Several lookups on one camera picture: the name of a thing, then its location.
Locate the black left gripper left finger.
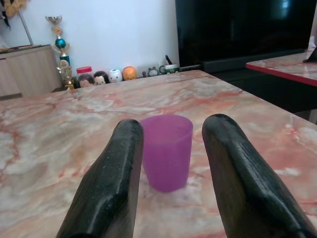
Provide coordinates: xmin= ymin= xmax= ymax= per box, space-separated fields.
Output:
xmin=55 ymin=119 xmax=145 ymax=238

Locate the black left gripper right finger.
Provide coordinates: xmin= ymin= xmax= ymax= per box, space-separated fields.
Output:
xmin=202 ymin=114 xmax=317 ymax=238

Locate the purple plastic cup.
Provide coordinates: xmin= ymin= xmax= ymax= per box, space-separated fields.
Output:
xmin=140 ymin=114 xmax=194 ymax=193

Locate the black tv cabinet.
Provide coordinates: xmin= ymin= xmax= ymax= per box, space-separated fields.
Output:
xmin=203 ymin=48 xmax=317 ymax=114

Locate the black haired plush doll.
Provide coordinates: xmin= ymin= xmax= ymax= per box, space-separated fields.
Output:
xmin=93 ymin=70 xmax=110 ymax=86

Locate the white round plush toy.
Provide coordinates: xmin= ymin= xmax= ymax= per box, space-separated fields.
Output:
xmin=108 ymin=68 xmax=123 ymax=83

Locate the red lidded plastic jar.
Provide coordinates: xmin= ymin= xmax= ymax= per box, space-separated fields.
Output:
xmin=76 ymin=66 xmax=94 ymax=88

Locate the orange round plush toy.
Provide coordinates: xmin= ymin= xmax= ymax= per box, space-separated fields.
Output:
xmin=122 ymin=65 xmax=137 ymax=81

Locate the red edged marble table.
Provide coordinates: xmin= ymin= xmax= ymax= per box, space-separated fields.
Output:
xmin=246 ymin=47 xmax=317 ymax=87

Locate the gold and teal trophy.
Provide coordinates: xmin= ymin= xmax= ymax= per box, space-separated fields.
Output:
xmin=45 ymin=15 xmax=75 ymax=90

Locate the beige wooden sideboard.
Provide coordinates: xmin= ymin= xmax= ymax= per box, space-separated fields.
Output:
xmin=0 ymin=44 xmax=62 ymax=100

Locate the large black television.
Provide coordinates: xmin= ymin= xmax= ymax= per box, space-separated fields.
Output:
xmin=175 ymin=0 xmax=315 ymax=68

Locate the yellow flower decoration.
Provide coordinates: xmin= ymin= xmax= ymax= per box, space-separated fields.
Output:
xmin=0 ymin=0 xmax=31 ymax=18

